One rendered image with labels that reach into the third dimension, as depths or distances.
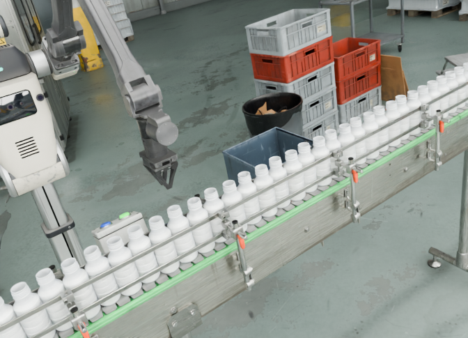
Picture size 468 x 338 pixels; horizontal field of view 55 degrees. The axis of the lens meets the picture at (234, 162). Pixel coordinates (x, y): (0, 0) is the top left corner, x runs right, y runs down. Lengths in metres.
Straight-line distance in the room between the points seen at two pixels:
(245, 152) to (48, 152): 0.87
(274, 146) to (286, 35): 1.56
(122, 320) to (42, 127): 0.72
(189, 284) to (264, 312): 1.25
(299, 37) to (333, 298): 2.04
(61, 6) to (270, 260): 0.97
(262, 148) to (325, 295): 0.91
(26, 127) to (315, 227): 1.01
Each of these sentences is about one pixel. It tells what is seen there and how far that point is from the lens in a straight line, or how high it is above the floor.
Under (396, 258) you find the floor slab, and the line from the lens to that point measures 2.80.
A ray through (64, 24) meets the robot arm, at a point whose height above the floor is 1.64.
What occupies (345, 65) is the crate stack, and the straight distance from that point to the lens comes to 4.28.
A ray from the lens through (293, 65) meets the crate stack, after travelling 3.70.
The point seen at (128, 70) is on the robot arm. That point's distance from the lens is 1.11.
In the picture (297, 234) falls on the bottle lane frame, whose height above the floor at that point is 0.91.
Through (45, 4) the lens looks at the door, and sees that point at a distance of 13.28.
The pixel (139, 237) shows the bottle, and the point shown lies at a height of 1.15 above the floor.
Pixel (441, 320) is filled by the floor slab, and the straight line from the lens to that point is 2.49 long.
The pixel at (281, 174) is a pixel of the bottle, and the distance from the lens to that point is 1.39.
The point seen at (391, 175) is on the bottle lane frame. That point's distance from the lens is 1.76.
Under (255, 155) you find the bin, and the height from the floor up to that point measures 0.86.
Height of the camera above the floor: 1.80
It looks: 27 degrees down
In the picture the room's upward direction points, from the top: 11 degrees counter-clockwise
